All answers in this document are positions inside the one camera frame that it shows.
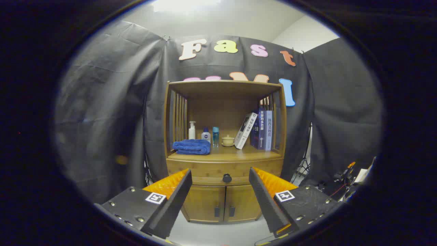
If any black backdrop cloth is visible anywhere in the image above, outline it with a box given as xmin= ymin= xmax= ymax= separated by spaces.
xmin=55 ymin=20 xmax=384 ymax=205

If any white book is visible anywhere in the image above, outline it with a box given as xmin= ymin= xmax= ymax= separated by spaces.
xmin=234 ymin=112 xmax=258 ymax=150

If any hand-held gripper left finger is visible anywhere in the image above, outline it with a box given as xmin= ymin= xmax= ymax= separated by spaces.
xmin=94 ymin=168 xmax=193 ymax=240

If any wooden cabinet door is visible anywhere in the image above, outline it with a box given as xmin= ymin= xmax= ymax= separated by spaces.
xmin=224 ymin=184 xmax=263 ymax=222
xmin=181 ymin=185 xmax=226 ymax=222

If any black device orange tip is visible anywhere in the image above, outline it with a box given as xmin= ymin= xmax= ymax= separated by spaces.
xmin=333 ymin=161 xmax=357 ymax=192

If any wooden cabinet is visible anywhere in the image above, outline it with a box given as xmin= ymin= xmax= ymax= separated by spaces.
xmin=163 ymin=80 xmax=287 ymax=224

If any wooden drawer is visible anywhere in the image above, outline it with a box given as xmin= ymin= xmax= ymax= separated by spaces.
xmin=167 ymin=158 xmax=284 ymax=187

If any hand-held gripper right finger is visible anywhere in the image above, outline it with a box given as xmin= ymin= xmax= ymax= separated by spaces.
xmin=249 ymin=167 xmax=343 ymax=238

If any white box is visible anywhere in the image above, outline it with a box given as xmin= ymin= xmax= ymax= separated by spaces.
xmin=353 ymin=157 xmax=376 ymax=185

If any blue folded towel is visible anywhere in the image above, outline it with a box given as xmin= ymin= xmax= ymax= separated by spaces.
xmin=172 ymin=139 xmax=211 ymax=155

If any wooden countertop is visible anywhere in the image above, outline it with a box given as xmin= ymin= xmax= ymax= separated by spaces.
xmin=167 ymin=143 xmax=284 ymax=162

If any dark blue book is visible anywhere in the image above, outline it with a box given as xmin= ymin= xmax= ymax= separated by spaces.
xmin=250 ymin=110 xmax=260 ymax=148

